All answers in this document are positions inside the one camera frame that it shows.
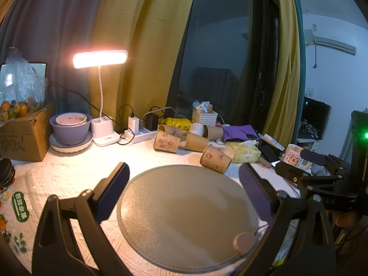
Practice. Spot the right yellow curtain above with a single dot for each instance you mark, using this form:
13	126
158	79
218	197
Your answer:
284	103

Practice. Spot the round grey warming pad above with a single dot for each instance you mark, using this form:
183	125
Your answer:
184	218

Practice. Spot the white charger plug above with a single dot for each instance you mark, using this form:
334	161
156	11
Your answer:
134	124

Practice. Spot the white plate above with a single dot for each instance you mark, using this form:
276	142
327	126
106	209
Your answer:
70	148

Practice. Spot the purple cloth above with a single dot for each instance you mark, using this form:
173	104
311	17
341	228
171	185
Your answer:
241	133

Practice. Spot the black wallet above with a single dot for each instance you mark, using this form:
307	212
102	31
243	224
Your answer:
270	153

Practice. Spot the white desk lamp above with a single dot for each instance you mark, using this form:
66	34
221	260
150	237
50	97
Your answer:
103	133

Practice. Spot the yellow tissue pack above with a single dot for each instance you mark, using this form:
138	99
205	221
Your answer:
244	152

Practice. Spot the plain brown paper cup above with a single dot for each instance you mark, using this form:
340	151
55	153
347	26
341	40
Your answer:
196	143

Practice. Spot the black dish stack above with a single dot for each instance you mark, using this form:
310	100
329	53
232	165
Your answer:
7	172

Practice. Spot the white bowl inside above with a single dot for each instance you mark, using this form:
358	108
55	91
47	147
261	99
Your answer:
70	119

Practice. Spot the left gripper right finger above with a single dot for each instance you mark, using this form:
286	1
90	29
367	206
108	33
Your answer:
312	250

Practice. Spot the white air conditioner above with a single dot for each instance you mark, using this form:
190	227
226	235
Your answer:
335	38

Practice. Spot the rear brown paper cup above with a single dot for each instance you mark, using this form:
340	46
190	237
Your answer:
172	130

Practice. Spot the cardboard box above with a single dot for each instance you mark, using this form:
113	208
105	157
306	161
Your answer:
27	138

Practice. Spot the yellow curtain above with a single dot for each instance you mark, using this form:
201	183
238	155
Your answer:
284	103
151	31

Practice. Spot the plastic bag of oranges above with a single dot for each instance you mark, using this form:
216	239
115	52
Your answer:
23	91

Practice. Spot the lying paper cup with drawings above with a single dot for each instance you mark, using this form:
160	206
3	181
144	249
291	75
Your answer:
166	142

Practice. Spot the yellow cloth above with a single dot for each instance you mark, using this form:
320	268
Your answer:
182	123

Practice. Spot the white cartoon mug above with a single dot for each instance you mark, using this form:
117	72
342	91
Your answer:
292	156

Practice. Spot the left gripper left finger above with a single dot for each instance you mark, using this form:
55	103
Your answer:
55	247

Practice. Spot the white toilet paper roll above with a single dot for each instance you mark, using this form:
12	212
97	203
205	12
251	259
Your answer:
196	128

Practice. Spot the pink pad controller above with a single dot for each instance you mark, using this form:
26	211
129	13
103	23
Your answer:
244	242

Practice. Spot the white plastic basket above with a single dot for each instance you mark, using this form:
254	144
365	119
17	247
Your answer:
209	119

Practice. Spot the right brown paper cup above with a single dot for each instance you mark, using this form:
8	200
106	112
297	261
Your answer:
212	132

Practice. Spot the tablet screen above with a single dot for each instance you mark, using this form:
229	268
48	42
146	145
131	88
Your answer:
39	67

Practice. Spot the grey blue curtain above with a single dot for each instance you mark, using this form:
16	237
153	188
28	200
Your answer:
53	31

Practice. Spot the black monitor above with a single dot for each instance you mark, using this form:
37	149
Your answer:
314	119

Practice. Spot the white power strip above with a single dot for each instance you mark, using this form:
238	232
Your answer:
143	135

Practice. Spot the black power adapter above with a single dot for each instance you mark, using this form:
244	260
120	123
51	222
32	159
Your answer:
151	121

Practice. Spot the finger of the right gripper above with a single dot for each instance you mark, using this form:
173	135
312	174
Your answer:
293	174
319	159

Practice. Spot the paper cup with pink drawings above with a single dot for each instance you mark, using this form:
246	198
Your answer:
215	159

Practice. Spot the white cream tube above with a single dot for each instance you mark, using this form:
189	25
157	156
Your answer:
269	140

